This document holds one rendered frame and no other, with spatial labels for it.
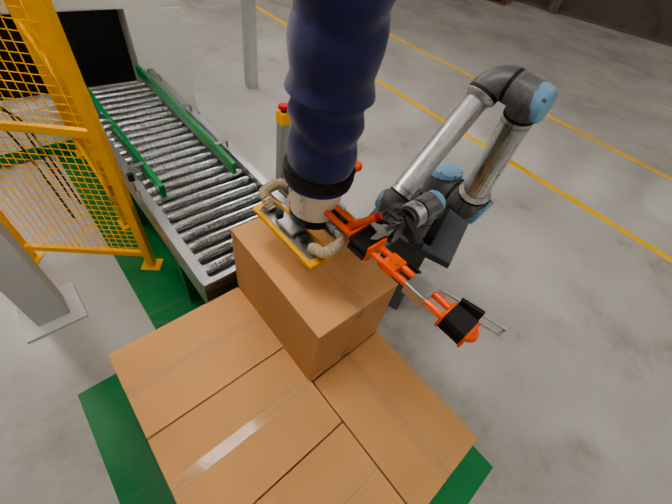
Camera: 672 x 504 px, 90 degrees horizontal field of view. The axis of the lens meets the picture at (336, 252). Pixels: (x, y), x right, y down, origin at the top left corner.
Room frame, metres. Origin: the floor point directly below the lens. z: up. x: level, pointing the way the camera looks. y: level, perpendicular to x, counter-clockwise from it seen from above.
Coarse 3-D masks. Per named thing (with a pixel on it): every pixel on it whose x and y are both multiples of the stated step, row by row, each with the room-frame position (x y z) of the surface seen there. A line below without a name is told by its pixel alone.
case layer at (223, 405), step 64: (192, 320) 0.68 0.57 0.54; (256, 320) 0.75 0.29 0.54; (128, 384) 0.36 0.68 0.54; (192, 384) 0.41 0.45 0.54; (256, 384) 0.47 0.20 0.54; (320, 384) 0.52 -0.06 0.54; (384, 384) 0.58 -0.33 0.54; (192, 448) 0.20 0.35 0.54; (256, 448) 0.24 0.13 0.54; (320, 448) 0.29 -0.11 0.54; (384, 448) 0.34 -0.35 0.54; (448, 448) 0.39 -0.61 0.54
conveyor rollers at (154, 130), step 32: (96, 96) 2.31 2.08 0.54; (128, 96) 2.41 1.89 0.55; (128, 128) 2.00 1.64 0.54; (160, 128) 2.08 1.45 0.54; (128, 160) 1.66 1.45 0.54; (160, 160) 1.73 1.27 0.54; (192, 160) 1.81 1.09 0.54; (256, 192) 1.62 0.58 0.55; (192, 224) 1.26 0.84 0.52; (224, 224) 1.32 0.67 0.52; (224, 256) 1.07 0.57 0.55
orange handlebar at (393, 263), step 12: (360, 168) 1.10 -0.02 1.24; (348, 216) 0.81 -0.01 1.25; (348, 228) 0.75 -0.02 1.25; (372, 252) 0.68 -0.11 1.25; (384, 252) 0.69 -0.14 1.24; (384, 264) 0.64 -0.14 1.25; (396, 264) 0.65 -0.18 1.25; (396, 276) 0.61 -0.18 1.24; (408, 276) 0.63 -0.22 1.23; (444, 300) 0.56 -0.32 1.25; (432, 312) 0.52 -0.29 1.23
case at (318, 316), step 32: (256, 224) 0.97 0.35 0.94; (256, 256) 0.81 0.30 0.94; (288, 256) 0.84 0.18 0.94; (352, 256) 0.92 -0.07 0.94; (256, 288) 0.79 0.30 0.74; (288, 288) 0.69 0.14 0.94; (320, 288) 0.72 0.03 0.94; (352, 288) 0.76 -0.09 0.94; (384, 288) 0.79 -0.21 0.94; (288, 320) 0.64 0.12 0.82; (320, 320) 0.59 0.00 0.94; (352, 320) 0.65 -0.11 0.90; (288, 352) 0.62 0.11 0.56; (320, 352) 0.55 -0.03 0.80
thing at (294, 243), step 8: (256, 208) 0.87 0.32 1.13; (264, 208) 0.88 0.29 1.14; (280, 208) 0.90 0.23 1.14; (264, 216) 0.84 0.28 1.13; (272, 216) 0.85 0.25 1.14; (280, 216) 0.84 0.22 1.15; (272, 224) 0.81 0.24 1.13; (280, 232) 0.79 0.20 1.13; (304, 232) 0.81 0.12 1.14; (288, 240) 0.76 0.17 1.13; (296, 240) 0.76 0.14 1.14; (304, 240) 0.75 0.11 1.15; (312, 240) 0.78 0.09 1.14; (296, 248) 0.73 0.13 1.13; (304, 248) 0.73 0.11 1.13; (296, 256) 0.71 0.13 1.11; (304, 256) 0.70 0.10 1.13; (312, 256) 0.71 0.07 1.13; (304, 264) 0.68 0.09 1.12; (312, 264) 0.68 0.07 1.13; (320, 264) 0.70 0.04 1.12
